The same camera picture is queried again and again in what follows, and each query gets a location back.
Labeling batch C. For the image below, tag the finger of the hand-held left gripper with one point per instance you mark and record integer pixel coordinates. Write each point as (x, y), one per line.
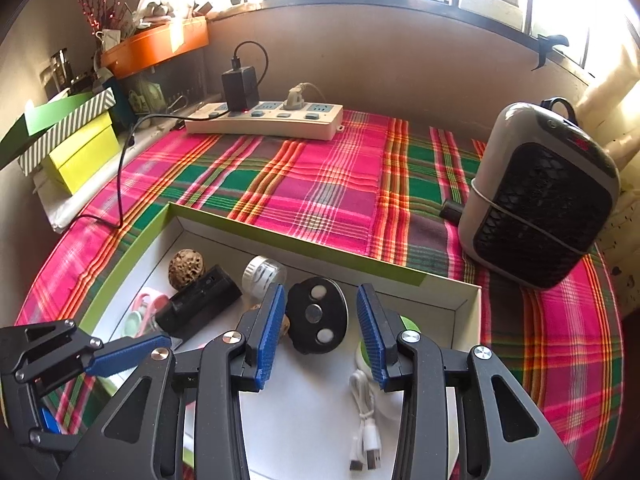
(125, 355)
(50, 442)

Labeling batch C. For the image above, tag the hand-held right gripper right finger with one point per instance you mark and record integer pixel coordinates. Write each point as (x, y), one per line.
(372, 340)

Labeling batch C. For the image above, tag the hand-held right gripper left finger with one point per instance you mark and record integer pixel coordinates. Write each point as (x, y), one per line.
(267, 340)

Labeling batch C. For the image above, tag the brown carved walnut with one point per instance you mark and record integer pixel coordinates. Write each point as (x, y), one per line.
(285, 322)
(186, 267)

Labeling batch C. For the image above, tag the pink clip with teal pad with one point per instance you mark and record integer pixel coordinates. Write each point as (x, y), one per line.
(135, 322)

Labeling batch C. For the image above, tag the green white knob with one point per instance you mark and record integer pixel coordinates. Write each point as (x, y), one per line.
(412, 324)

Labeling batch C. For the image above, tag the black oval disc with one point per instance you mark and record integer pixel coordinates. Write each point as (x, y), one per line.
(317, 317)

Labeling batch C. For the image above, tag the white round cap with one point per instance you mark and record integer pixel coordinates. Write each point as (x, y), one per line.
(262, 272)

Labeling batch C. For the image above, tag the black flashlight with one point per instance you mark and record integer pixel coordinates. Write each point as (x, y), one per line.
(200, 302)

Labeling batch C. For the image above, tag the green white cardboard box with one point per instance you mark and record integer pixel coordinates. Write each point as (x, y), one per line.
(300, 425)

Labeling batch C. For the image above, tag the plaid tablecloth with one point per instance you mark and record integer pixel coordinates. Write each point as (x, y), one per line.
(300, 185)

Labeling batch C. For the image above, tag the yellow-green box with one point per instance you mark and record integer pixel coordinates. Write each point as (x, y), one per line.
(80, 160)

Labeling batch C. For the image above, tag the grey space heater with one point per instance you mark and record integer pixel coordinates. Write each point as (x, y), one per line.
(540, 200)

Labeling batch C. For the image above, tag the beige power strip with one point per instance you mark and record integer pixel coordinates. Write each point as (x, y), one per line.
(265, 120)

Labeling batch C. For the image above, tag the striped box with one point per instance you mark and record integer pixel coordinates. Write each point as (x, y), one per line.
(70, 125)

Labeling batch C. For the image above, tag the beige plug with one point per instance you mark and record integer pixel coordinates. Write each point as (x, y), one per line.
(295, 97)

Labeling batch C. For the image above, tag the black charger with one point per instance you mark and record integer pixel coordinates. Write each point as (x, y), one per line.
(240, 87)

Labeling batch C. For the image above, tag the green container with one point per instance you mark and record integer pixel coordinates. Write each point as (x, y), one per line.
(147, 97)

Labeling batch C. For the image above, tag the orange tray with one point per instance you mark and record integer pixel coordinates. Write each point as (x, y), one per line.
(150, 45)

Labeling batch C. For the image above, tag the black window clip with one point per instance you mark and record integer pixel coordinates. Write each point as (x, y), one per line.
(547, 47)

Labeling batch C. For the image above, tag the clutter of papers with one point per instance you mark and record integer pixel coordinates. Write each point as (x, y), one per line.
(155, 5)

